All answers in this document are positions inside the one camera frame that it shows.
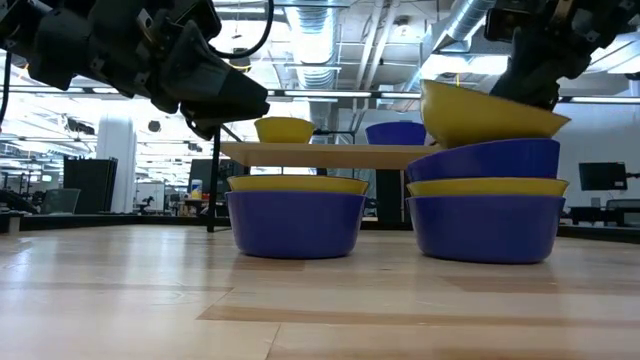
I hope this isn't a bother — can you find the wooden shelf with black legs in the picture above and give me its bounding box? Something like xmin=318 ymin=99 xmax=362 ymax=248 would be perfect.
xmin=206 ymin=124 xmax=444 ymax=234

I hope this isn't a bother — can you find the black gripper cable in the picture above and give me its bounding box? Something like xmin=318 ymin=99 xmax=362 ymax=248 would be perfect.
xmin=207 ymin=0 xmax=276 ymax=61

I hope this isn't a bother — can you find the black computer monitor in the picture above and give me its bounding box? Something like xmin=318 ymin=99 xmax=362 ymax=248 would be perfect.
xmin=578 ymin=161 xmax=629 ymax=192

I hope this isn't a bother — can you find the white building pillar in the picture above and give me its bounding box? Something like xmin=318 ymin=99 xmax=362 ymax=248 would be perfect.
xmin=96 ymin=113 xmax=138 ymax=214

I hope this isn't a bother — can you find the black cabinet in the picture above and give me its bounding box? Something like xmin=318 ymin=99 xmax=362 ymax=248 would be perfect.
xmin=63 ymin=157 xmax=119 ymax=215

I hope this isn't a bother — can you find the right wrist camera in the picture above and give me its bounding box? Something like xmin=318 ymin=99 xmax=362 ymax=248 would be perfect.
xmin=483 ymin=5 xmax=522 ymax=44

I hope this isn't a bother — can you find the yellow pear-patterned mini bowl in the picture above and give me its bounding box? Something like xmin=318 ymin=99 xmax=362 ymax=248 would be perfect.
xmin=253 ymin=116 xmax=316 ymax=145
xmin=227 ymin=174 xmax=370 ymax=196
xmin=406 ymin=177 xmax=570 ymax=198
xmin=419 ymin=78 xmax=572 ymax=150

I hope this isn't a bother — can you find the silver ceiling ventilation duct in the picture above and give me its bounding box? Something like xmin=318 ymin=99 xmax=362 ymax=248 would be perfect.
xmin=433 ymin=0 xmax=497 ymax=49
xmin=293 ymin=0 xmax=342 ymax=92

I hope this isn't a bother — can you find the blue mini bowl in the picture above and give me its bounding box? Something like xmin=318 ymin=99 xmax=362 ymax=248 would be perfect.
xmin=405 ymin=194 xmax=567 ymax=265
xmin=405 ymin=138 xmax=562 ymax=184
xmin=224 ymin=190 xmax=368 ymax=260
xmin=364 ymin=121 xmax=428 ymax=147

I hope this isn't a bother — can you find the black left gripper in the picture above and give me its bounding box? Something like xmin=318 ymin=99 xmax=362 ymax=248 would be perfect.
xmin=89 ymin=0 xmax=271 ymax=142

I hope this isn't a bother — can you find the black background column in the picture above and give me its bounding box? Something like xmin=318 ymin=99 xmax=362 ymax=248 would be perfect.
xmin=375 ymin=168 xmax=404 ymax=224

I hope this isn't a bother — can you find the black office desk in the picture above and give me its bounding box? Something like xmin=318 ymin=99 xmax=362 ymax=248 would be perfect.
xmin=568 ymin=198 xmax=640 ymax=227

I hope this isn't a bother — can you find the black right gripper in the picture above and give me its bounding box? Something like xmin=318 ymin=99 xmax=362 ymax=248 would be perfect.
xmin=489 ymin=0 xmax=616 ymax=112

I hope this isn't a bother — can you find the grey bin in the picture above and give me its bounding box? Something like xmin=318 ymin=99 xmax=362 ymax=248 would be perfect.
xmin=41 ymin=188 xmax=81 ymax=215

